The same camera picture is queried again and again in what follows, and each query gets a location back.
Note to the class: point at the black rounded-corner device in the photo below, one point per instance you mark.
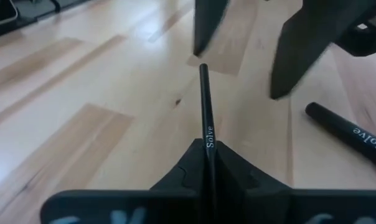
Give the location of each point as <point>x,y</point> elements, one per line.
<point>1,11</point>

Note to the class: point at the slim black liner brush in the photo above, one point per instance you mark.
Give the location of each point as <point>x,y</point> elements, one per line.
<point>207,109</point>

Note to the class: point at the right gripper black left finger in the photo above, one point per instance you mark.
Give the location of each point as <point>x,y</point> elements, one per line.
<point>191,171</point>

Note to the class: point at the black table frame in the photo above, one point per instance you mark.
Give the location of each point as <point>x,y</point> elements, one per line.
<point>26,21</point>

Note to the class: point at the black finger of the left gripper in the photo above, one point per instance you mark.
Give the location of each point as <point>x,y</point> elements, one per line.
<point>306,40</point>
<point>208,21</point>

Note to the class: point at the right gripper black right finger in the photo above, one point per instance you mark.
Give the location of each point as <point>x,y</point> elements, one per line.
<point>234,177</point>

